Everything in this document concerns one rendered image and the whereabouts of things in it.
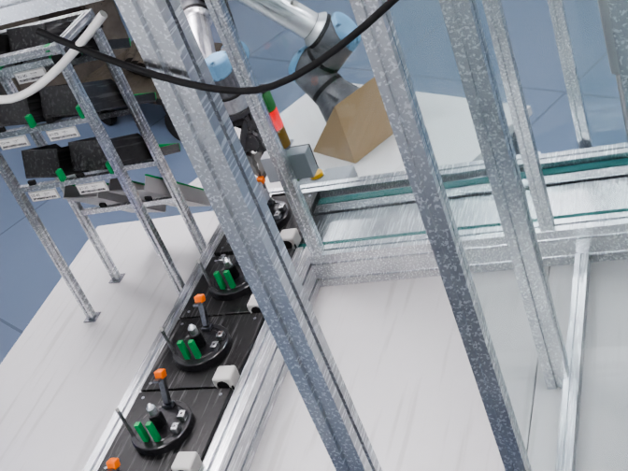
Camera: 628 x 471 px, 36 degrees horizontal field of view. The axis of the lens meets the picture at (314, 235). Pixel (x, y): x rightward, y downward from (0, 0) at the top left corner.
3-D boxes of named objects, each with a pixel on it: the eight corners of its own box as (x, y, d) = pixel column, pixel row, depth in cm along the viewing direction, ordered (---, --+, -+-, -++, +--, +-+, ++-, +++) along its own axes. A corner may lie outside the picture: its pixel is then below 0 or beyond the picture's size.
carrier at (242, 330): (181, 324, 242) (161, 286, 235) (267, 318, 232) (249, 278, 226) (143, 396, 224) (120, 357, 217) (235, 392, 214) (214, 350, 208)
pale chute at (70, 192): (132, 212, 291) (133, 197, 291) (165, 212, 284) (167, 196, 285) (62, 198, 267) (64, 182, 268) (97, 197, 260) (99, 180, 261)
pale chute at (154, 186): (175, 206, 285) (176, 192, 286) (210, 206, 278) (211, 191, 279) (107, 192, 261) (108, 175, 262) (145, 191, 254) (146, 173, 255)
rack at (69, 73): (114, 275, 291) (-22, 34, 248) (221, 264, 276) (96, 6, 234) (83, 322, 275) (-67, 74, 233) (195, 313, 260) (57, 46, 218)
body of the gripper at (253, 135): (271, 135, 264) (255, 96, 258) (262, 152, 258) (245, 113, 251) (246, 139, 267) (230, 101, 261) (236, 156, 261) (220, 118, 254)
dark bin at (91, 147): (144, 153, 273) (140, 127, 272) (180, 151, 266) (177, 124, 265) (72, 171, 250) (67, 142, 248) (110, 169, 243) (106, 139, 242)
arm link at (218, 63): (233, 45, 250) (224, 61, 243) (249, 82, 256) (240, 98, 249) (206, 52, 252) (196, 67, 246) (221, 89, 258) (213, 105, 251)
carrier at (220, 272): (214, 263, 260) (196, 225, 254) (295, 253, 251) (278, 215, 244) (181, 323, 242) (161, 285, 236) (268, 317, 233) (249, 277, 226)
